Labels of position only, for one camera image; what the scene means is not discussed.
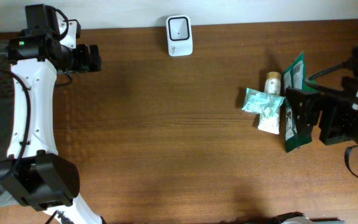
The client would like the green 3M package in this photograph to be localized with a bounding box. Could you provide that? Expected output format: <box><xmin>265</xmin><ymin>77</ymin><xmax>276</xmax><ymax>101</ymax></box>
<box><xmin>283</xmin><ymin>53</ymin><xmax>316</xmax><ymax>152</ymax></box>

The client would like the light green sachet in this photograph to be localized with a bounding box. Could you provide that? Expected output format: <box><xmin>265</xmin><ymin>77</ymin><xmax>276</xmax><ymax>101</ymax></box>
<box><xmin>242</xmin><ymin>88</ymin><xmax>285</xmax><ymax>118</ymax></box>

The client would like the white cream tube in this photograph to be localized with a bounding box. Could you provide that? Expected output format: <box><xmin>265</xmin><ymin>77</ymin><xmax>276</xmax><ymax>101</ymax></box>
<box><xmin>258</xmin><ymin>72</ymin><xmax>283</xmax><ymax>134</ymax></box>

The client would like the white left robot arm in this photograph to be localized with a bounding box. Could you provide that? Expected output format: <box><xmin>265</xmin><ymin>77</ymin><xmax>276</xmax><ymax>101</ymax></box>
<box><xmin>0</xmin><ymin>4</ymin><xmax>104</xmax><ymax>223</ymax></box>

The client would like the white barcode scanner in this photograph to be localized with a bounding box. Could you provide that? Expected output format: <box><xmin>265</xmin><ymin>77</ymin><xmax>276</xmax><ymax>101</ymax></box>
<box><xmin>165</xmin><ymin>15</ymin><xmax>193</xmax><ymax>57</ymax></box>

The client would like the black right camera cable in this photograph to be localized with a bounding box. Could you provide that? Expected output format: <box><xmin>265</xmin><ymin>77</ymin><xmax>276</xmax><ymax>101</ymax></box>
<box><xmin>304</xmin><ymin>60</ymin><xmax>358</xmax><ymax>184</ymax></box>

